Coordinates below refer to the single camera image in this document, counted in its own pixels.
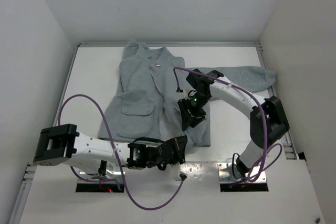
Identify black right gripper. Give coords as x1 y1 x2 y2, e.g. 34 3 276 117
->
178 92 211 131

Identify grey zip jacket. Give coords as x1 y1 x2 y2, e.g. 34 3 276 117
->
98 39 277 147

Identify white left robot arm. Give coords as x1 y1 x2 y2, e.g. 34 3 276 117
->
33 124 187 174

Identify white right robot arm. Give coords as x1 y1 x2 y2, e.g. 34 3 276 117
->
178 69 290 183

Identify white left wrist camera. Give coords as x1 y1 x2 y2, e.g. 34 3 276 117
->
167 164 186 182

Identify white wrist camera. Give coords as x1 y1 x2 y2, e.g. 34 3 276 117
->
167 164 186 182
183 88 195 99

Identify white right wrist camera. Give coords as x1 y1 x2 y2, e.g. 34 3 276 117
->
183 88 195 99

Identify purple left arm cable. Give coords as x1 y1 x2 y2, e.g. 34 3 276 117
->
57 94 184 211

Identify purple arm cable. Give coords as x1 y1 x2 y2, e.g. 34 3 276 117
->
57 94 184 211
173 66 284 184

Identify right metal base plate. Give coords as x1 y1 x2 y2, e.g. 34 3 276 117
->
217 162 267 185

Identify metal base plate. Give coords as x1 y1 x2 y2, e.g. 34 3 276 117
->
217 162 267 185
71 165 125 185

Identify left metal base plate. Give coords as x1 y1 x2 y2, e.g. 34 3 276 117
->
71 165 125 185

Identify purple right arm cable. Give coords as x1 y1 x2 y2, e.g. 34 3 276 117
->
173 66 284 184

